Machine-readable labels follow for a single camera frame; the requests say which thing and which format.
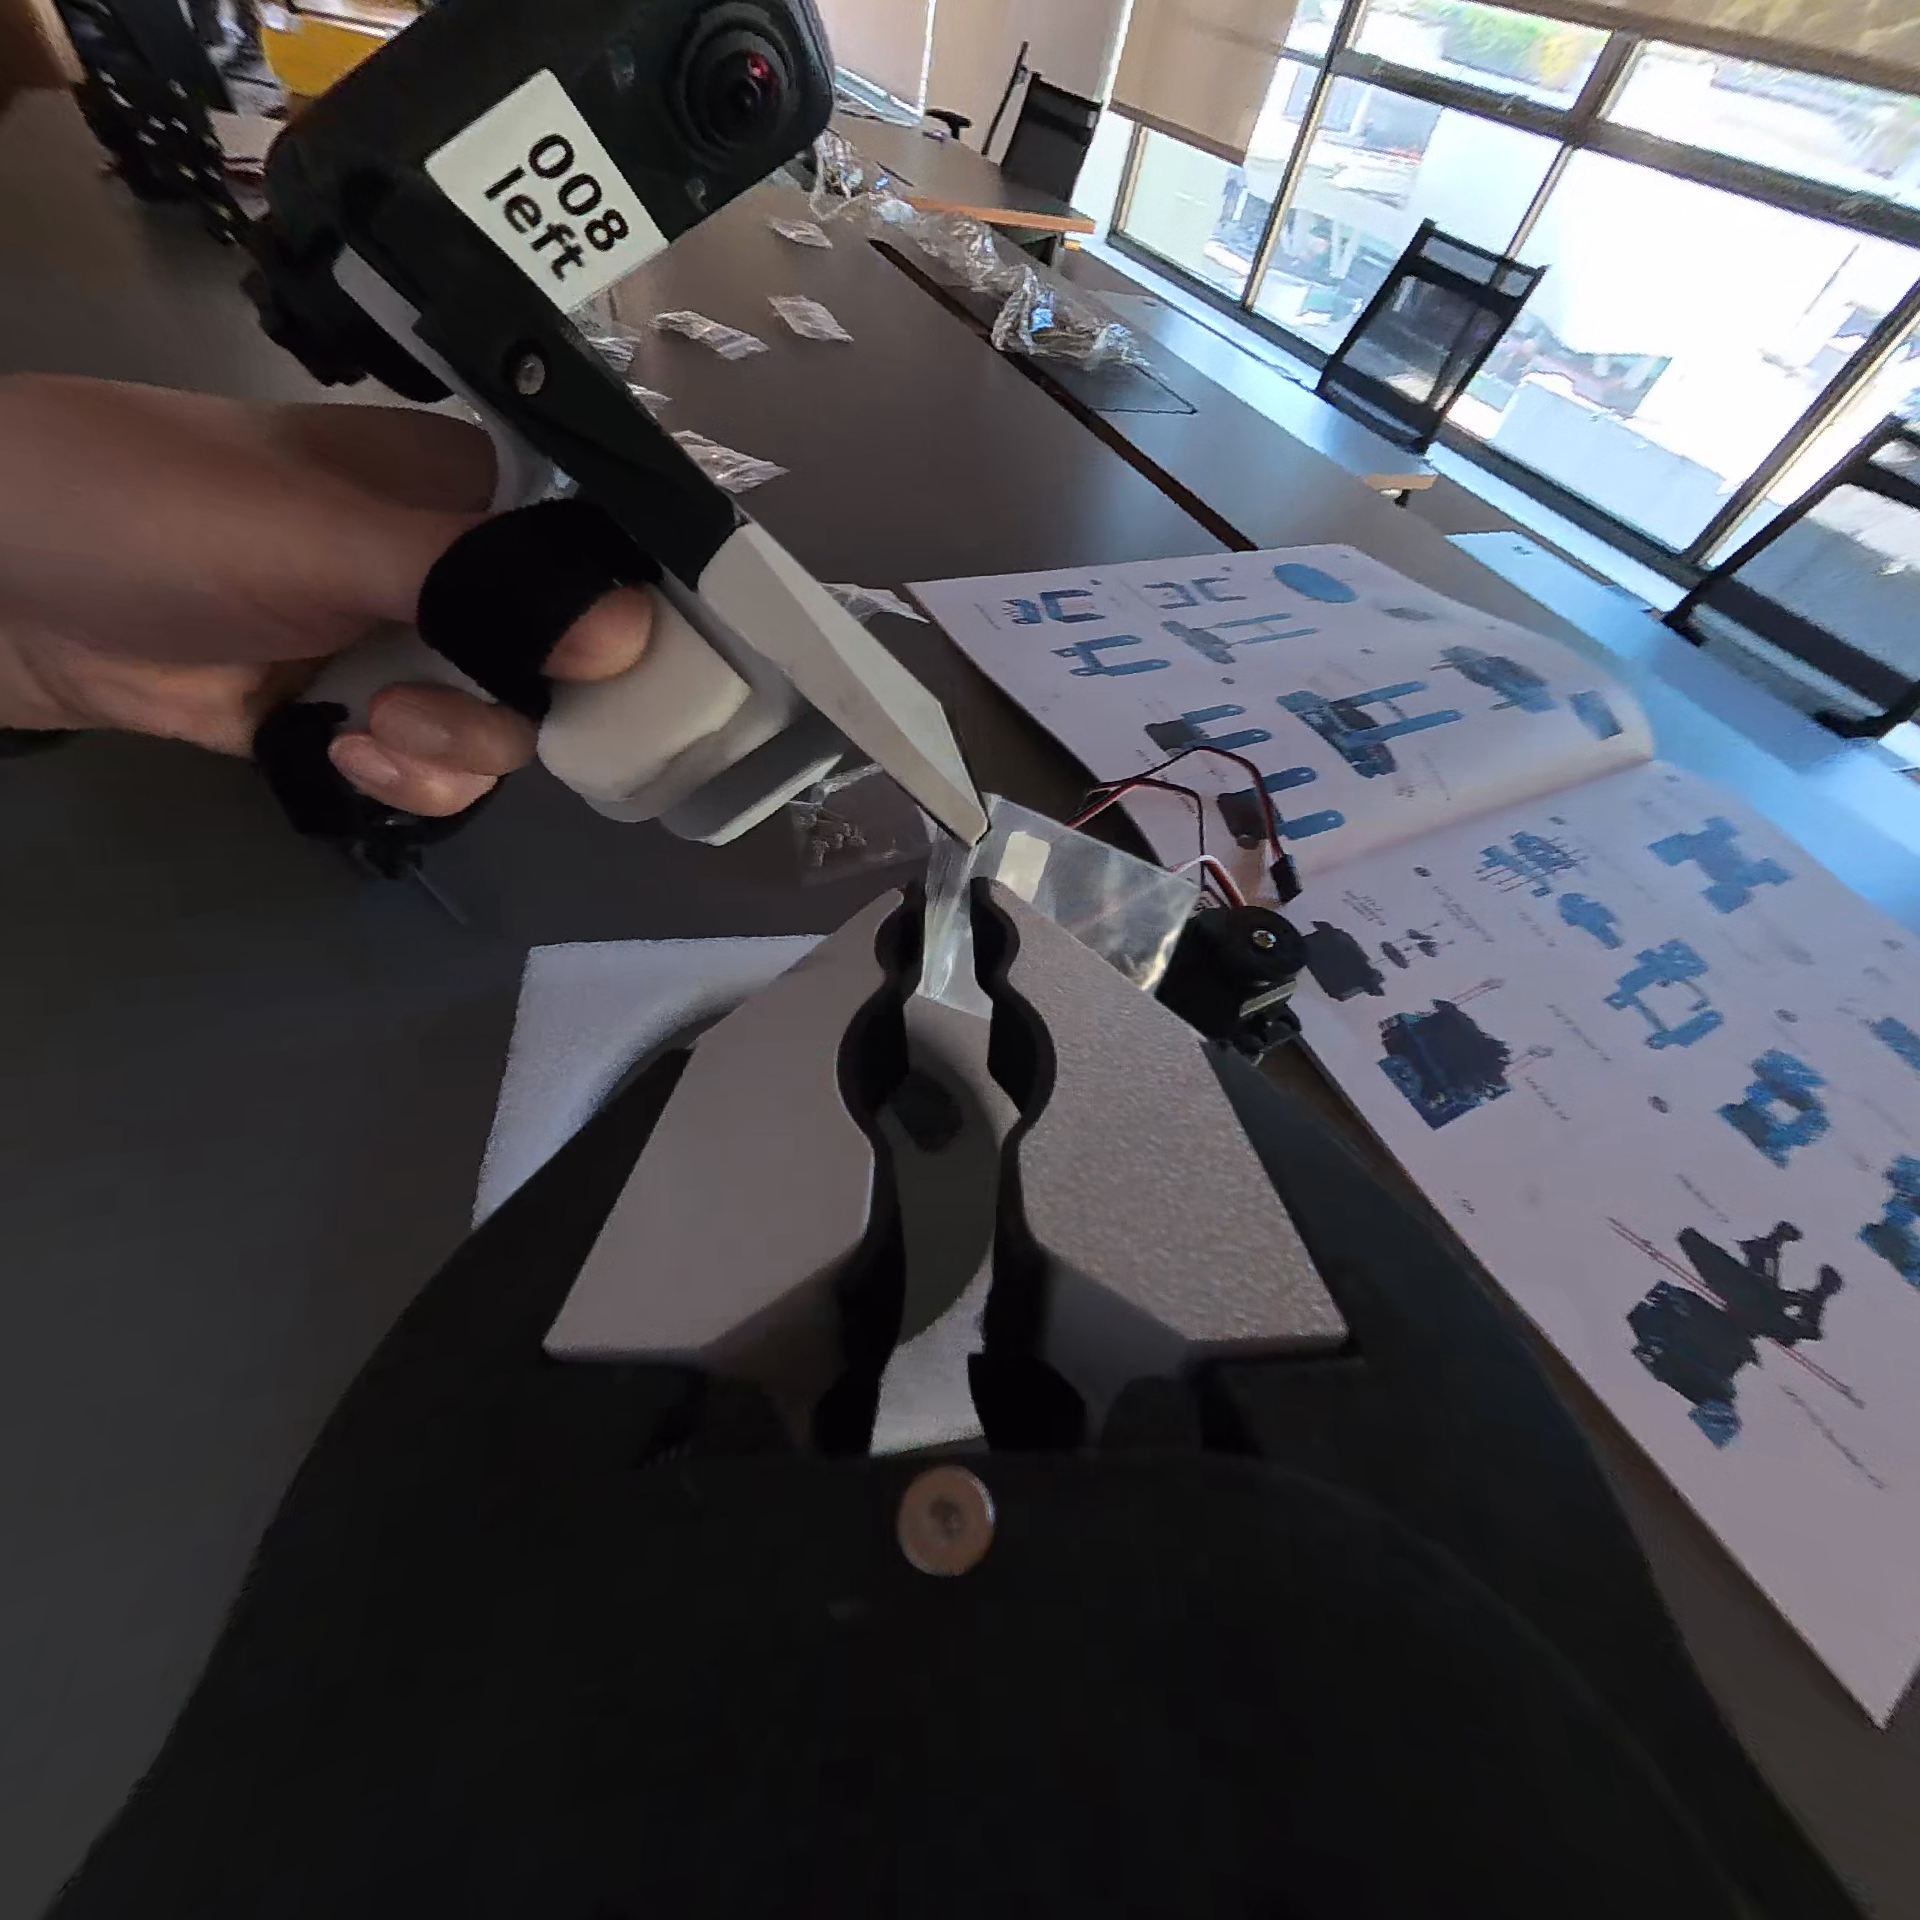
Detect person's left hand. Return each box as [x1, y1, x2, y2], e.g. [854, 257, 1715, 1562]
[0, 373, 657, 821]

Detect large glass window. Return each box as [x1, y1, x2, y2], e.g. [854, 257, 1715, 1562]
[1108, 0, 1920, 573]

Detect open instruction manual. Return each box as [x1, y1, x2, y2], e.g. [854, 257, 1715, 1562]
[903, 543, 1920, 1730]

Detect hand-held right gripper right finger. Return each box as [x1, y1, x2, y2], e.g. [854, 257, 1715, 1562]
[968, 878, 1350, 1452]

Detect crumpled large plastic wrapping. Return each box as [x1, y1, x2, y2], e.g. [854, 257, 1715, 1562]
[810, 136, 1157, 379]

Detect white foam frame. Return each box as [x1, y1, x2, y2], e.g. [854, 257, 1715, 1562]
[471, 938, 991, 1457]

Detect scattered clear screw bags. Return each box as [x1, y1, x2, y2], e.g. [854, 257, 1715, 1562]
[576, 211, 934, 888]

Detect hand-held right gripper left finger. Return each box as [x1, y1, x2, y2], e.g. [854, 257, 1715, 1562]
[544, 885, 922, 1453]

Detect packet of brass screws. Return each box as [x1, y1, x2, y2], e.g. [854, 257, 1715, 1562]
[919, 796, 1202, 1004]

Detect black mesh chair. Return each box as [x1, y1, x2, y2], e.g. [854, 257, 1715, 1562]
[1660, 411, 1920, 742]
[1316, 215, 1551, 455]
[922, 42, 1105, 206]

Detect beige roller blind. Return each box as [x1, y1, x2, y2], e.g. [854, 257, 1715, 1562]
[818, 0, 1131, 123]
[1108, 0, 1301, 163]
[1477, 0, 1920, 96]

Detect grey desk with wooden edge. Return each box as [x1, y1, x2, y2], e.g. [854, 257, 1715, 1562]
[839, 102, 1100, 247]

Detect dark grey desk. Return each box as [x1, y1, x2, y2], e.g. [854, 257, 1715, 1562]
[0, 81, 1920, 1920]

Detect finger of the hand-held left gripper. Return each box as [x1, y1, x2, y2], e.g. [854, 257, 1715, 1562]
[696, 521, 994, 847]

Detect black servo motor with wires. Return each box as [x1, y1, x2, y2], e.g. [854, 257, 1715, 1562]
[1065, 746, 1305, 907]

